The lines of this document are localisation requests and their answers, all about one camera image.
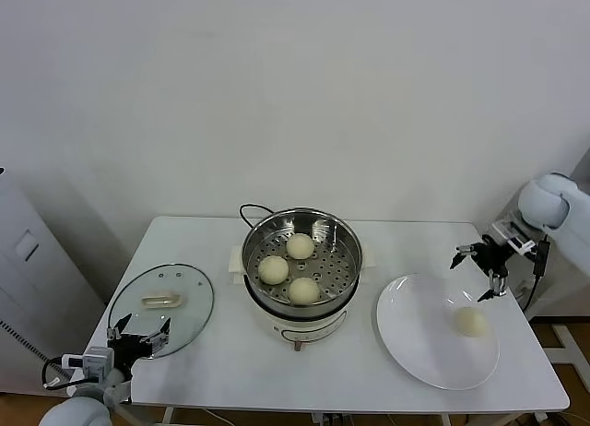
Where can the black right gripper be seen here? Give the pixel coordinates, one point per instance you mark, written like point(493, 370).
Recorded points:
point(495, 257)

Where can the white side desk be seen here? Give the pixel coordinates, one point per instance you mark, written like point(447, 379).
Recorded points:
point(569, 301)

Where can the steel perforated steamer basket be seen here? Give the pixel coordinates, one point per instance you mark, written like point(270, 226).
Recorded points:
point(336, 260)

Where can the white steamed baozi bun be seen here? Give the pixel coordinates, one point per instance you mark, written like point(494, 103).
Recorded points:
point(470, 322)
point(303, 291)
point(300, 246)
point(274, 270)

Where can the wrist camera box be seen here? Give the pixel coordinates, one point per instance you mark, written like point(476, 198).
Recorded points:
point(514, 237)
point(97, 361)

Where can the white floor stand base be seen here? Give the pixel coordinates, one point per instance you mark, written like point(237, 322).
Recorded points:
point(569, 347)

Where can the round glass pot lid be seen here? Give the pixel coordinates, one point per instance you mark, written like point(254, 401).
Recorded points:
point(193, 301)

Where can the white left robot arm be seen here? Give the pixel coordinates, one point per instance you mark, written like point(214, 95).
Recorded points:
point(74, 410)

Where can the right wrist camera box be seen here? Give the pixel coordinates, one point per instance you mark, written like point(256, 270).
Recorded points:
point(514, 237)

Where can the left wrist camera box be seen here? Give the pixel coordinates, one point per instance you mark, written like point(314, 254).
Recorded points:
point(97, 361)

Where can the white electric cooker pot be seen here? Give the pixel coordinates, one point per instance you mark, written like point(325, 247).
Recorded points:
point(299, 324)

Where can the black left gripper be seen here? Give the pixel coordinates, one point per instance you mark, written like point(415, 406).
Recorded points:
point(129, 350)

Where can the white floor cabinet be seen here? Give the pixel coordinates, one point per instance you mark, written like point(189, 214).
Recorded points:
point(27, 269)

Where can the white round plate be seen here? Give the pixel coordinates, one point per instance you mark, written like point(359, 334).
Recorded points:
point(415, 315)

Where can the white power plug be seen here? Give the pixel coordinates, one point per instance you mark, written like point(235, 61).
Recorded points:
point(523, 288)

